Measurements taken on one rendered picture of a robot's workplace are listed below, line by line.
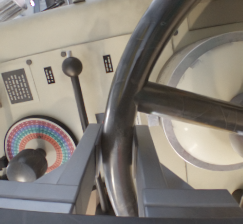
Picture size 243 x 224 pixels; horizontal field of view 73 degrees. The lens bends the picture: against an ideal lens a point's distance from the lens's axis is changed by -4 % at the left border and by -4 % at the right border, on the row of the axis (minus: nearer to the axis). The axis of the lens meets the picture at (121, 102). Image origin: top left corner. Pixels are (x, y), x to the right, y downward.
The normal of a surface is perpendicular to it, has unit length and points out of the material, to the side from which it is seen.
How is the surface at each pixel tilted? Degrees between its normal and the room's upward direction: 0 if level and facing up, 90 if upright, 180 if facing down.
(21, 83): 90
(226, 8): 90
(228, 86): 87
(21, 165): 98
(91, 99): 90
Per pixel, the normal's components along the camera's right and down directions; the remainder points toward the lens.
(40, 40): -0.03, 0.25
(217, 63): -0.31, -0.18
